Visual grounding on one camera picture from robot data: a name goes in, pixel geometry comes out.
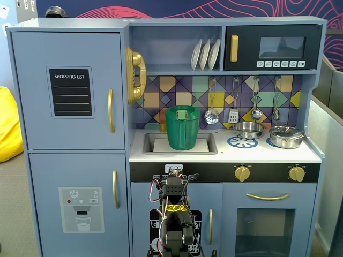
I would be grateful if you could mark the green plastic pitcher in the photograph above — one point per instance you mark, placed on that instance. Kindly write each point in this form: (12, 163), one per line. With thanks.
(182, 134)

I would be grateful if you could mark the blue under-sink cabinet door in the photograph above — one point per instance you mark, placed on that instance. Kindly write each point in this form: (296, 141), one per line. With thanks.
(209, 195)

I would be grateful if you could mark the black round object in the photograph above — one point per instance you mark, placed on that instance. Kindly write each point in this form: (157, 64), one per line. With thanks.
(55, 13)

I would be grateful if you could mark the yellow beanbag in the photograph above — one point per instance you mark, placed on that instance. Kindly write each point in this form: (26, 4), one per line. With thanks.
(8, 128)

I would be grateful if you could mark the blue shopping list cabinet door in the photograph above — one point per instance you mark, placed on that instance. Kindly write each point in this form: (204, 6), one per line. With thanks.
(32, 80)

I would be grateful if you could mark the blue wooden toy kitchen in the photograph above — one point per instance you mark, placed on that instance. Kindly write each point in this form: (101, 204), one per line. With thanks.
(177, 22)

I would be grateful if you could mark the steel slotted spatula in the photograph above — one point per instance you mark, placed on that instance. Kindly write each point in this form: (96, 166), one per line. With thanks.
(233, 115)

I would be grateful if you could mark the black toy microwave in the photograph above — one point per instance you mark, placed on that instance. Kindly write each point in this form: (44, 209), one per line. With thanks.
(246, 53)

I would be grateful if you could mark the blue ice dispenser cabinet door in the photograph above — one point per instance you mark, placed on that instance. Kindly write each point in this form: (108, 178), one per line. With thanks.
(48, 174)

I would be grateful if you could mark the gold toy telephone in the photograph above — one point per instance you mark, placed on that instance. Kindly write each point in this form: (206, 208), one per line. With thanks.
(132, 59)

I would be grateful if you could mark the gold toy faucet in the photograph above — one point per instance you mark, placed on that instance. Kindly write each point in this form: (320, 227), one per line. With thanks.
(163, 127)

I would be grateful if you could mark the steel pot with lid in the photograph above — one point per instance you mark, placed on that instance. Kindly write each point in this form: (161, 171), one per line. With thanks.
(285, 139)

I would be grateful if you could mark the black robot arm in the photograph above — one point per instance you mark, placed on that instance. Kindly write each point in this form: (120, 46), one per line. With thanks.
(174, 190)

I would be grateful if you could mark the steel slotted skimmer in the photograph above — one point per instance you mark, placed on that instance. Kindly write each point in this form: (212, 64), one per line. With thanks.
(211, 117)

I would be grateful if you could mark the white toy plate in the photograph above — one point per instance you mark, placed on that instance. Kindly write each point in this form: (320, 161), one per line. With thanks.
(214, 53)
(195, 54)
(205, 54)

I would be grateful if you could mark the steel hanging spoon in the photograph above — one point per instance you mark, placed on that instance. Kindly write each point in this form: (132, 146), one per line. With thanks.
(276, 115)

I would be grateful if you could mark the gold stove knob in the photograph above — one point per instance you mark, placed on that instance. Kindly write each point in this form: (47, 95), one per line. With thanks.
(242, 173)
(297, 173)

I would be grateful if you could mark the blue oven door with window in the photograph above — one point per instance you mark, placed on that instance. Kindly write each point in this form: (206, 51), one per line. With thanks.
(230, 241)

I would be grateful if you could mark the steel ladle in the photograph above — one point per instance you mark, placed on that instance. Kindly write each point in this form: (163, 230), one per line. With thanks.
(256, 114)

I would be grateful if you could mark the steel pan without lid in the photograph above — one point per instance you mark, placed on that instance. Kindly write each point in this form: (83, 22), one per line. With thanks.
(249, 129)

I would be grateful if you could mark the light grey desk partition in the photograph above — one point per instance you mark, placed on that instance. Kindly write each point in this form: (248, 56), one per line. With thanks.
(319, 160)

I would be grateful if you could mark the grey toy sink basin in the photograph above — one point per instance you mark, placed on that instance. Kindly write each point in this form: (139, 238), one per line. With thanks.
(150, 144)

